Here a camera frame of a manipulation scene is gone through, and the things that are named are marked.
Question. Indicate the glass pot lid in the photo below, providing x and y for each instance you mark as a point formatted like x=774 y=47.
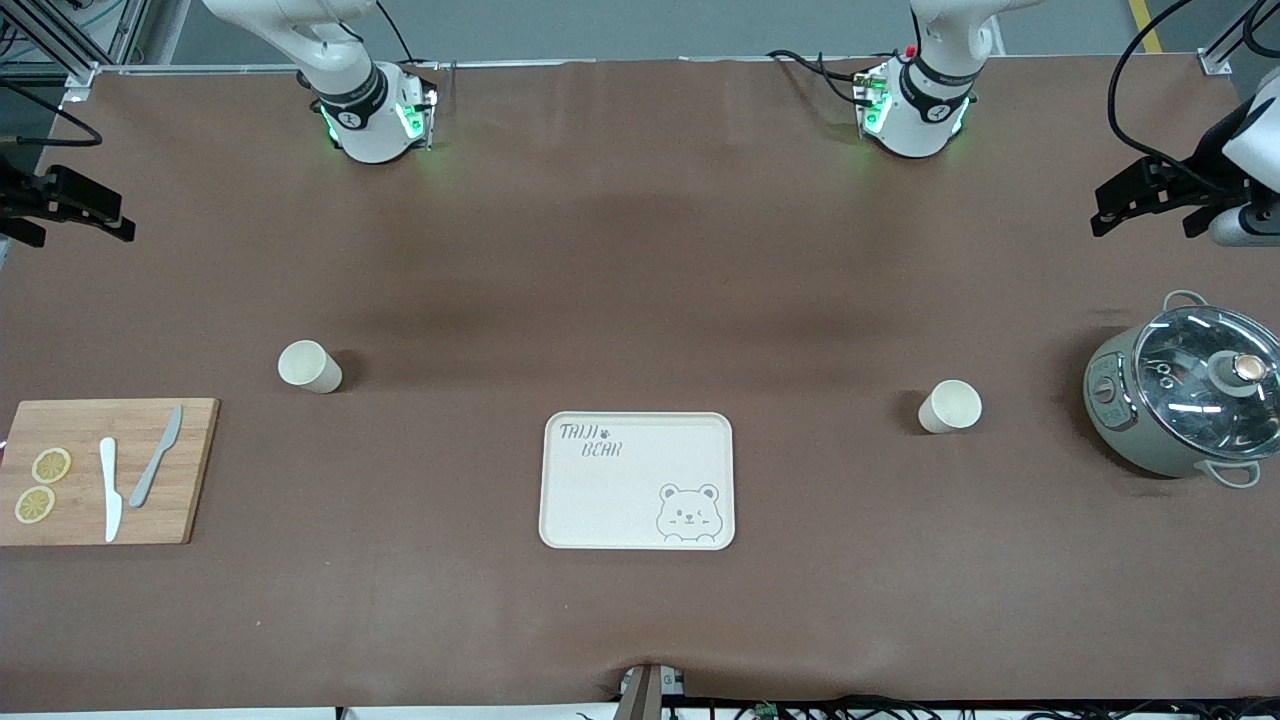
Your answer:
x=1190 y=390

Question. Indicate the white IKEA cup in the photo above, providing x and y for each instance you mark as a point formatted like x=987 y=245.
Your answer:
x=312 y=368
x=950 y=406

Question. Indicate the grey plastic knife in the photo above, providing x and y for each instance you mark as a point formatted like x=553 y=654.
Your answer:
x=150 y=475

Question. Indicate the bamboo cutting board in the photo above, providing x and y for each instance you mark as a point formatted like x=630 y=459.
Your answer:
x=190 y=470

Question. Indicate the white bear print tray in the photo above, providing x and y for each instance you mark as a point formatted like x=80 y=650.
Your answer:
x=620 y=490

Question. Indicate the metal table edge bracket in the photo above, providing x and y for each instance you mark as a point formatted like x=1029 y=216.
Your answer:
x=650 y=690

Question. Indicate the aluminium frame post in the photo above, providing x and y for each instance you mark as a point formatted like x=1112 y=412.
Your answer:
x=1215 y=62
x=82 y=78

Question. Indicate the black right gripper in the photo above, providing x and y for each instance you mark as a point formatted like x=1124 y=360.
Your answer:
x=14 y=196

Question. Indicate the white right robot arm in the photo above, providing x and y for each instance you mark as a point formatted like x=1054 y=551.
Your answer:
x=365 y=130

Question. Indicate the yellow lemon slice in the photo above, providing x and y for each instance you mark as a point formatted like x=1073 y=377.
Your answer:
x=35 y=505
x=51 y=465

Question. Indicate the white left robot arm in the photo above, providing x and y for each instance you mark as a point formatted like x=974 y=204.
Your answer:
x=920 y=125

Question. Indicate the white plastic knife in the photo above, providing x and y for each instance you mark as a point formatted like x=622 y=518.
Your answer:
x=110 y=490

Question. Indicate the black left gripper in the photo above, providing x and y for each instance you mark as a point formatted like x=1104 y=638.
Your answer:
x=1208 y=163

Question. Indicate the grey-green electric pot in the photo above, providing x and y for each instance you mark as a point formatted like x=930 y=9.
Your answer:
x=1115 y=410

